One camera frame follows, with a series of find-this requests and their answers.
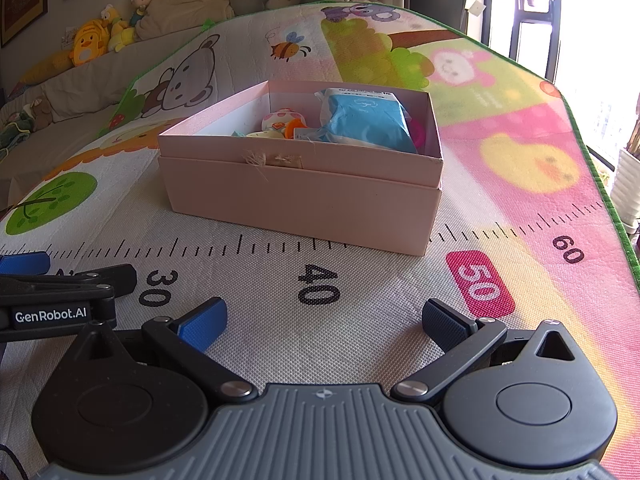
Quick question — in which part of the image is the beige pillow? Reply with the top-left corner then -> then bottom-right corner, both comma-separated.
134,0 -> 234,40

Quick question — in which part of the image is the pink plastic basket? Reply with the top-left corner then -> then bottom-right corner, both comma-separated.
408,118 -> 427,154

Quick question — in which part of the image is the small doll plush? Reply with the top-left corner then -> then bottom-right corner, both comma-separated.
129,0 -> 152,27

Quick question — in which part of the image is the beige sofa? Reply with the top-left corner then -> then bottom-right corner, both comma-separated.
1,27 -> 202,208

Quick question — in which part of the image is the long yellow plush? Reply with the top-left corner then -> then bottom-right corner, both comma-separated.
20,50 -> 74,86

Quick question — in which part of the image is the green cloth on sofa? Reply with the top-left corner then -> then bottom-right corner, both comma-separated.
1,112 -> 30,150

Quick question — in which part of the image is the blue tissue pack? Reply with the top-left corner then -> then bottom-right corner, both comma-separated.
312,88 -> 418,154

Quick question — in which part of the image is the pink mushroom squishy toy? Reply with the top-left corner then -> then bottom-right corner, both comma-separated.
262,108 -> 306,133

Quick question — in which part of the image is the colourful cartoon play mat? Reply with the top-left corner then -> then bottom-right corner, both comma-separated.
1,3 -> 639,479

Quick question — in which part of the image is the pink cardboard box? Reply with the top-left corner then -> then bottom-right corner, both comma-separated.
158,80 -> 444,257

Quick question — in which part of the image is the yellow plastic toy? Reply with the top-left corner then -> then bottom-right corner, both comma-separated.
246,129 -> 285,139

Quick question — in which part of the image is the yellow duck plush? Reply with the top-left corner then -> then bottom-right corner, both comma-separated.
68,20 -> 111,66

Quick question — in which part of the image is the small yellow plush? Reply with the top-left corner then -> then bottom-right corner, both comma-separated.
101,4 -> 136,52

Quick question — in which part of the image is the orange plastic cup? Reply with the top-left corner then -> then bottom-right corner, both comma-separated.
284,118 -> 307,139

